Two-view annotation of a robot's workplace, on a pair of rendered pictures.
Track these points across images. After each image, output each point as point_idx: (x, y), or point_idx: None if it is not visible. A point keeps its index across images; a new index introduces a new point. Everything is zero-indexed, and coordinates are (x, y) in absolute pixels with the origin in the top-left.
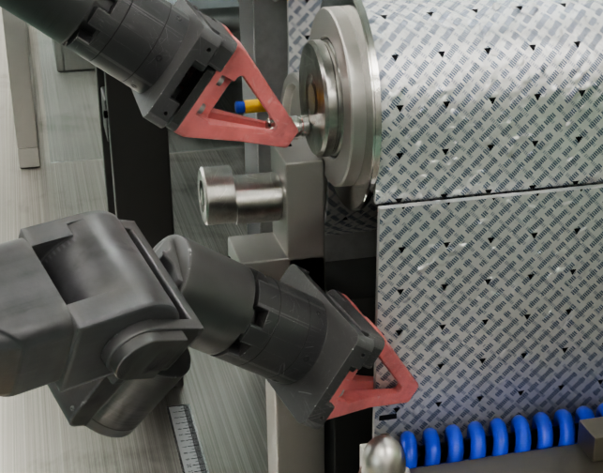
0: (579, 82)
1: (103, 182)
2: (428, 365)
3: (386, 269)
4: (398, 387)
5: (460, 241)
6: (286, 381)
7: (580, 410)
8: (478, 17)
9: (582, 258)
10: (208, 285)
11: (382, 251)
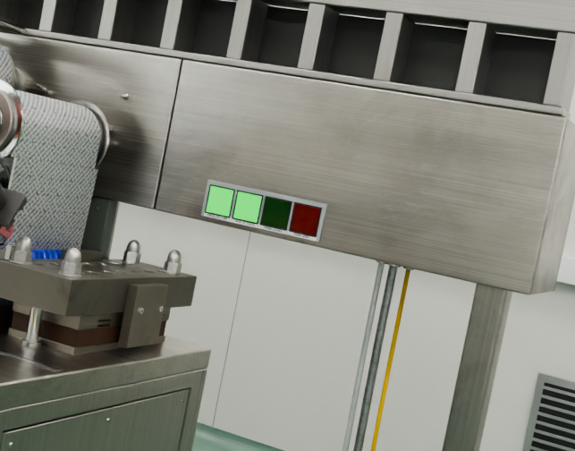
0: (66, 127)
1: None
2: (16, 224)
3: (13, 182)
4: (8, 230)
5: (33, 175)
6: None
7: (55, 250)
8: (38, 99)
9: (61, 191)
10: None
11: (13, 174)
